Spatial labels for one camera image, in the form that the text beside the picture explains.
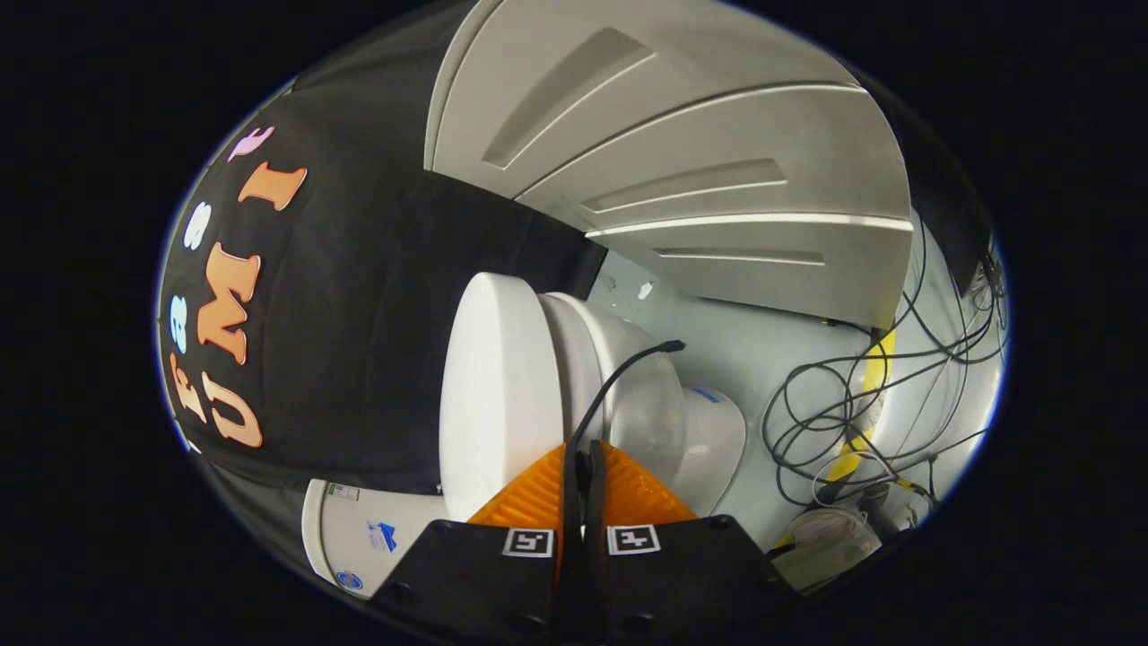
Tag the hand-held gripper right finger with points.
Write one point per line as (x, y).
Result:
(691, 583)

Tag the white toilet lid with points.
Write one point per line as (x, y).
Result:
(493, 395)

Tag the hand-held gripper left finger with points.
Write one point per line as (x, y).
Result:
(484, 583)

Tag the yellow black floor strip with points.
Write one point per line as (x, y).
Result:
(883, 359)

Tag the white crumpled bag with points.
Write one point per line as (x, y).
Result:
(830, 543)

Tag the black backdrop cloth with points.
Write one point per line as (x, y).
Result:
(359, 314)

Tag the white toilet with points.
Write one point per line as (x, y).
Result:
(646, 404)

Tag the white panelled cabinet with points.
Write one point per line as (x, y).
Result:
(700, 135)

